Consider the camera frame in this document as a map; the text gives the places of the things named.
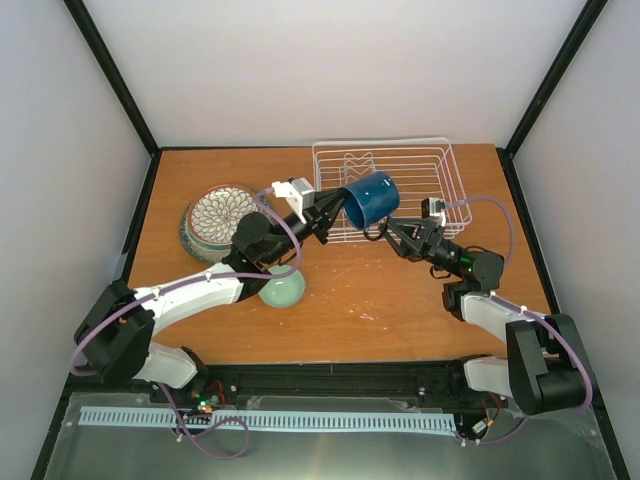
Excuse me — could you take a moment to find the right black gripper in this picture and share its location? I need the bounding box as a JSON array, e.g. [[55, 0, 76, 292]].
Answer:
[[378, 218, 466, 276]]

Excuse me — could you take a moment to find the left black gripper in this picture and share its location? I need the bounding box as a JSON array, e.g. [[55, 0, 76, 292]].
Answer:
[[262, 185, 347, 264]]

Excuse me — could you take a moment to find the dark blue mug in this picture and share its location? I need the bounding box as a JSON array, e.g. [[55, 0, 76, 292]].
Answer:
[[343, 172, 400, 231]]

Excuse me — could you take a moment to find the light green bowl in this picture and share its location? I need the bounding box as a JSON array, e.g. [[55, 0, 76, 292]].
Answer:
[[259, 271, 306, 308]]

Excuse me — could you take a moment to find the floral patterned plate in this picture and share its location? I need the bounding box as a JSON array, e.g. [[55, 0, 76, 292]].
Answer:
[[186, 184, 257, 247]]

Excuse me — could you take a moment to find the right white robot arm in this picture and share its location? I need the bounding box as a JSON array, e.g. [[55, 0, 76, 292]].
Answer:
[[379, 218, 595, 415]]

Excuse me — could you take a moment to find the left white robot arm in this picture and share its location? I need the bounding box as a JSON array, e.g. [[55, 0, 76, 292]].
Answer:
[[69, 188, 349, 403]]

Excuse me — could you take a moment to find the red and teal plate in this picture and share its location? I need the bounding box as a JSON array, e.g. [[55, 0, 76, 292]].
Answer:
[[179, 197, 239, 264]]

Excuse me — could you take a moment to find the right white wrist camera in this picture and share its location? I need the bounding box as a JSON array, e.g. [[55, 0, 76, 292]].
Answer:
[[421, 197, 446, 227]]

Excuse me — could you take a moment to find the white wire dish rack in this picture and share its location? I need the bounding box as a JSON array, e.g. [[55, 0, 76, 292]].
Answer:
[[311, 137, 466, 217]]

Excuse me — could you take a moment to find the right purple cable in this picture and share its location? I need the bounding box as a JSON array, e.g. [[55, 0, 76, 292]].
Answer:
[[442, 195, 595, 412]]

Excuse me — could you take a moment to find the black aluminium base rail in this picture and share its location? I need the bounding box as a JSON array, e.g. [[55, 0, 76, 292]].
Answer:
[[170, 360, 500, 411]]

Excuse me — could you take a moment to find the black frame post left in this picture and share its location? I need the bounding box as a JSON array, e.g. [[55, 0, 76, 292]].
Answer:
[[62, 0, 162, 157]]

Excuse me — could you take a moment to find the black frame post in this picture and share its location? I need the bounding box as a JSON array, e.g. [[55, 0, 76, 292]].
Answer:
[[62, 0, 162, 157], [502, 0, 610, 156]]

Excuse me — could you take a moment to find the black frame post right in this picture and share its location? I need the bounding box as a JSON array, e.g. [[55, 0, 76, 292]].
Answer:
[[502, 0, 610, 156]]

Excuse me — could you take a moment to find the light blue cable duct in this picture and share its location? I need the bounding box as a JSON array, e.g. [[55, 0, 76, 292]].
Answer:
[[77, 406, 457, 436]]

